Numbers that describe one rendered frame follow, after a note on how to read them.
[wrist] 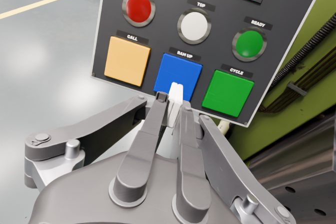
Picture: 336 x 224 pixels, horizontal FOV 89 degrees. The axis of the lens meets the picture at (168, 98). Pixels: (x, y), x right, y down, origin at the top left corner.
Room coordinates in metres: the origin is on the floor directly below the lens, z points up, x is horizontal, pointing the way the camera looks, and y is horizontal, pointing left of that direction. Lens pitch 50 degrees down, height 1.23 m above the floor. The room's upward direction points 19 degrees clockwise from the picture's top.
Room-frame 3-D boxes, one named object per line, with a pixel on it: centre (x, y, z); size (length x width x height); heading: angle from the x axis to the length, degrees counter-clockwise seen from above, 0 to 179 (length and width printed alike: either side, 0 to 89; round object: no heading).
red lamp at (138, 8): (0.29, 0.10, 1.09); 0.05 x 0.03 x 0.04; 66
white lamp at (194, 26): (0.29, 0.00, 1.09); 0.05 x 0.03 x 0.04; 66
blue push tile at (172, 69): (0.24, 0.00, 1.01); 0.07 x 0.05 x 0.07; 91
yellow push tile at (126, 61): (0.24, 0.10, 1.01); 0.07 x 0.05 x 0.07; 91
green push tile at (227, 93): (0.25, -0.10, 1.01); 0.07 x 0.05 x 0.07; 91
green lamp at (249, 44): (0.29, -0.10, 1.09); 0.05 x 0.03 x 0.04; 66
